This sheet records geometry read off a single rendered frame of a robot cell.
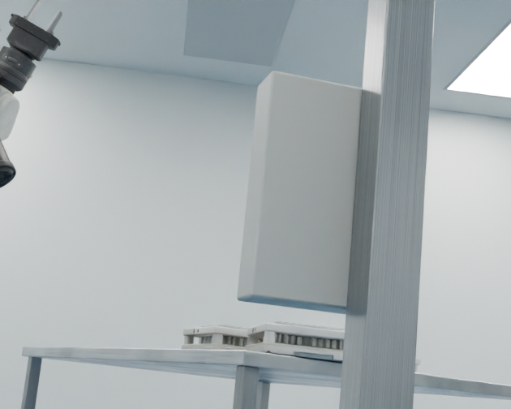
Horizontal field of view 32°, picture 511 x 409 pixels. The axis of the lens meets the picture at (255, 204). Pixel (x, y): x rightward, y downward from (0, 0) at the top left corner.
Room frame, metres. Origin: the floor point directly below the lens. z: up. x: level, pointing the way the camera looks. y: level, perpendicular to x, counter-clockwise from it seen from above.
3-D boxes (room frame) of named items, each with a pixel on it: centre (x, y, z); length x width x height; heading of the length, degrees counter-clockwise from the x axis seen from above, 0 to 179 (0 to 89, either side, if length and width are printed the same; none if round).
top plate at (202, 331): (2.50, 0.01, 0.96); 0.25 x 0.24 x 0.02; 114
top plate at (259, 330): (2.22, -0.15, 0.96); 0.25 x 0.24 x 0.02; 100
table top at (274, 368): (2.95, -0.06, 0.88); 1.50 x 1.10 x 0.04; 33
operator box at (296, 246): (0.99, -0.08, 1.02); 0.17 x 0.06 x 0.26; 105
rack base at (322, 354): (2.22, -0.15, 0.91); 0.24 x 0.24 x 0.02; 10
